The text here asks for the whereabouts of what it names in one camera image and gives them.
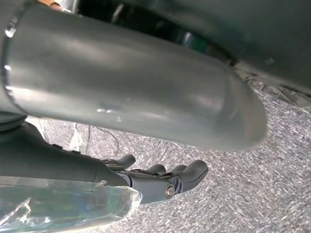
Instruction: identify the clear plastic cover film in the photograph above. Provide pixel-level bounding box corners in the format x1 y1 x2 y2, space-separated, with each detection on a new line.
0 176 143 233

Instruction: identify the thin black floor cable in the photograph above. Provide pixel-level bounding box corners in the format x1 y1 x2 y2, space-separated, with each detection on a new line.
85 124 120 156

